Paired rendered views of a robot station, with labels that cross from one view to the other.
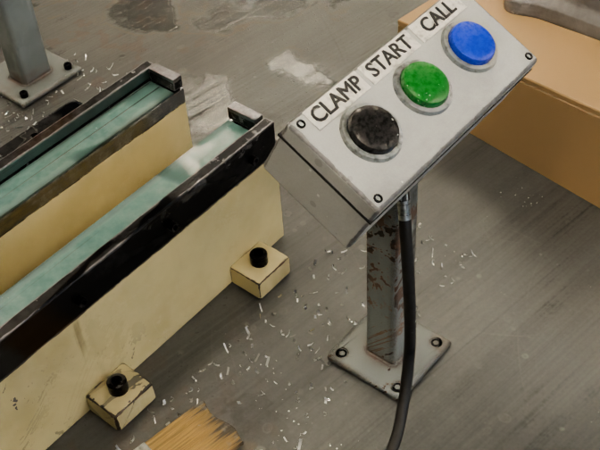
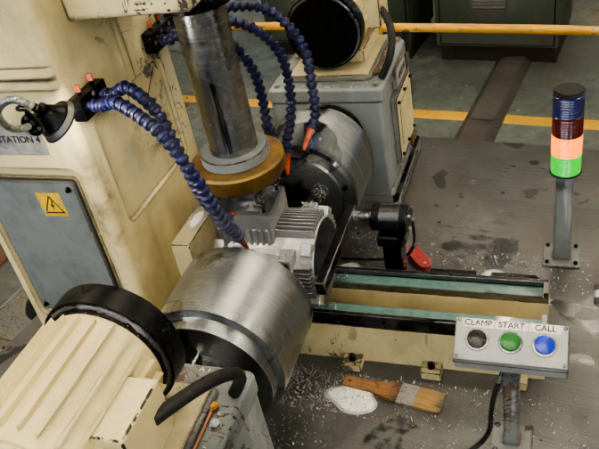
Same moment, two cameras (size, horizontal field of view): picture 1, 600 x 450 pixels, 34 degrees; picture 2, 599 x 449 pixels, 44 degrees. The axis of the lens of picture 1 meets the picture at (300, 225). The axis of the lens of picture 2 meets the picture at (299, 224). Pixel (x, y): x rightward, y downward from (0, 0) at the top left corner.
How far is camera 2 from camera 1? 0.88 m
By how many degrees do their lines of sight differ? 54
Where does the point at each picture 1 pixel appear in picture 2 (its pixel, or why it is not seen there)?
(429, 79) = (510, 340)
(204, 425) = (437, 399)
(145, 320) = not seen: hidden behind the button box
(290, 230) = (548, 380)
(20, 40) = (558, 240)
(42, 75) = (562, 259)
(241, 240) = not seen: hidden behind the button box
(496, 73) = (543, 360)
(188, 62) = not seen: outside the picture
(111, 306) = (442, 340)
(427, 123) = (497, 352)
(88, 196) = (485, 307)
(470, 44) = (540, 344)
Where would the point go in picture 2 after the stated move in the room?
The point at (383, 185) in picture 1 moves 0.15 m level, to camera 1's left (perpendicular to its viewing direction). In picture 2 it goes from (462, 354) to (410, 300)
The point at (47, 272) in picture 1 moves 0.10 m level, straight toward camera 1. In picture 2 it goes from (431, 314) to (399, 345)
